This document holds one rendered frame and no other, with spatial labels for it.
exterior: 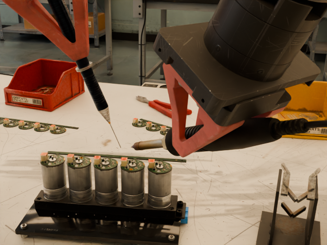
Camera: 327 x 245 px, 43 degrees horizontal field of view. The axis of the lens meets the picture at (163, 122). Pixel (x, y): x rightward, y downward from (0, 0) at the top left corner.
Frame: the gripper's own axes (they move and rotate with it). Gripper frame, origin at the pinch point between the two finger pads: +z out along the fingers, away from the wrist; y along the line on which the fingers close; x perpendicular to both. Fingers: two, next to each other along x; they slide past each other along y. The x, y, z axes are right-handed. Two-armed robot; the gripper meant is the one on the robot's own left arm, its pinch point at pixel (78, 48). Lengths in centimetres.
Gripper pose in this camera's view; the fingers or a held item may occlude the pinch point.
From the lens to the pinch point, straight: 38.0
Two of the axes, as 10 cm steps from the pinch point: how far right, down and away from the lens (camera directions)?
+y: -1.1, -3.9, 9.1
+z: 3.4, 8.5, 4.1
